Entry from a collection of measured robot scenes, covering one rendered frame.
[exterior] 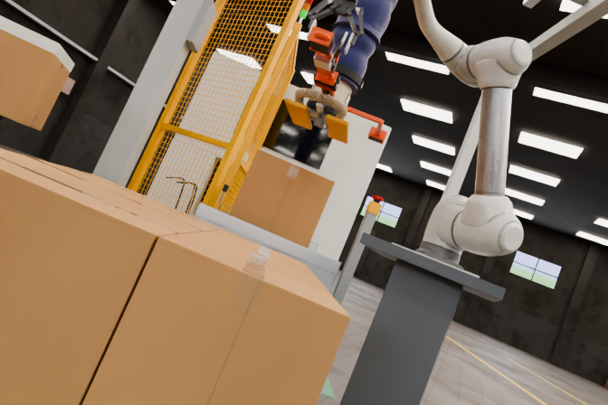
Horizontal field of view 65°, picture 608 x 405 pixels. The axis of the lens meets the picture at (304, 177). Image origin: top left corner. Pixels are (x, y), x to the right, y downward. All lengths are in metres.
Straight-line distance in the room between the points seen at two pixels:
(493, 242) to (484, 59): 0.63
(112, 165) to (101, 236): 2.07
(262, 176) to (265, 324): 1.39
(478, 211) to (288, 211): 0.91
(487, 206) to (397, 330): 0.54
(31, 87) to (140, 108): 0.76
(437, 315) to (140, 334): 1.14
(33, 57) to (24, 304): 1.64
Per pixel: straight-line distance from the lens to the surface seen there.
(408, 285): 1.83
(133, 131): 3.03
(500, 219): 1.72
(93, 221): 0.98
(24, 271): 1.03
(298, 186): 2.26
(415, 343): 1.83
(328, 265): 2.21
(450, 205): 1.90
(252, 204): 2.25
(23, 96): 2.50
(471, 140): 5.53
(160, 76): 3.07
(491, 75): 1.78
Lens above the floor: 0.65
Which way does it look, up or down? 7 degrees up
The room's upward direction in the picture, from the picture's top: 23 degrees clockwise
